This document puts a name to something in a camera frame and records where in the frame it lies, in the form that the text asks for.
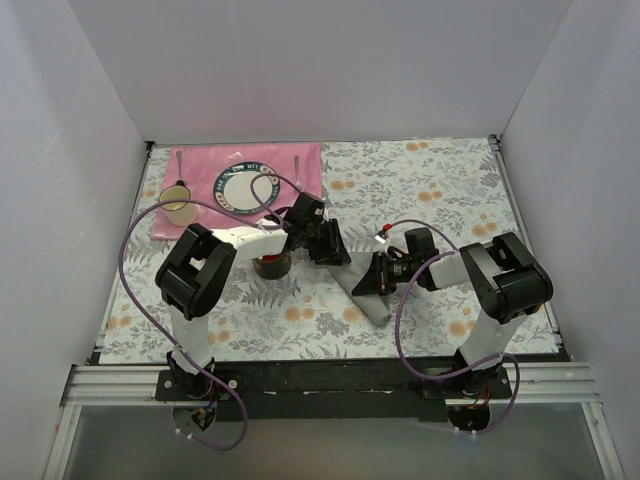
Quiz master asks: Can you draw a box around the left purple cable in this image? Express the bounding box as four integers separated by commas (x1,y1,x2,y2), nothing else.
120,174,306,451

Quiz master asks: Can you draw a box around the floral tablecloth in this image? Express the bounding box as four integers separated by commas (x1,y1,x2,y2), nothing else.
98,139,560,365

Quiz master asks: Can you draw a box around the dark jar red lid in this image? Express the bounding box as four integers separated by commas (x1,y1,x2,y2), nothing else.
252,252,292,280

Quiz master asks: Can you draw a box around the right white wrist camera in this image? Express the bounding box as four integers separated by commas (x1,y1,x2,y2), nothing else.
375,223,392,245

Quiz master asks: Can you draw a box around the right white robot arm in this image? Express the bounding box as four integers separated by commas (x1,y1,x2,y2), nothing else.
351,227,553,398

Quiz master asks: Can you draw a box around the cream enamel mug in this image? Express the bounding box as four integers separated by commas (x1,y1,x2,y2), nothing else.
159,184,198,227

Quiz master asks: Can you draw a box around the silver fork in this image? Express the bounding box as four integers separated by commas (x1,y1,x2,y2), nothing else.
294,155,302,193

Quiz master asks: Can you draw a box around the grey cloth napkin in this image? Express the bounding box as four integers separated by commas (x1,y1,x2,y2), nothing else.
328,252,392,328

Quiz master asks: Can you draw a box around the silver spoon on placemat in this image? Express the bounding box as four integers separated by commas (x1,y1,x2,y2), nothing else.
176,151,186,187

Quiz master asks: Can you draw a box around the aluminium frame rail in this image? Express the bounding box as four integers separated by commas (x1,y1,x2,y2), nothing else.
44,362,624,479

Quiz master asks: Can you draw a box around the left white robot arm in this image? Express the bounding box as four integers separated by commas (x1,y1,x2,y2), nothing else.
155,192,351,400

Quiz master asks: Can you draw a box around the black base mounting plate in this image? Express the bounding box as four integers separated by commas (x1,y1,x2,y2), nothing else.
155,358,512,422

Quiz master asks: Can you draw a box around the white plate patterned rim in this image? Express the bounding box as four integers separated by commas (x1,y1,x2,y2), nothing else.
213,161,280,216

